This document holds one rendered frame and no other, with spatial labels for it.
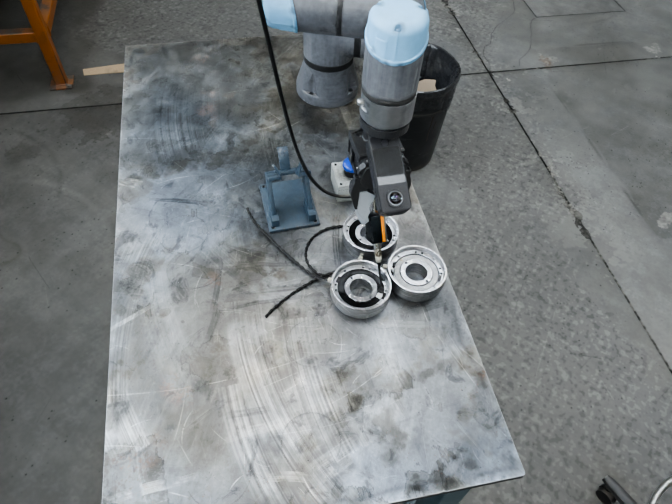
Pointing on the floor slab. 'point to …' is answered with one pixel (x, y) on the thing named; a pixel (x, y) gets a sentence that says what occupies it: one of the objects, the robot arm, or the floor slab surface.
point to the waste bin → (430, 106)
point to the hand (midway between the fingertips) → (375, 220)
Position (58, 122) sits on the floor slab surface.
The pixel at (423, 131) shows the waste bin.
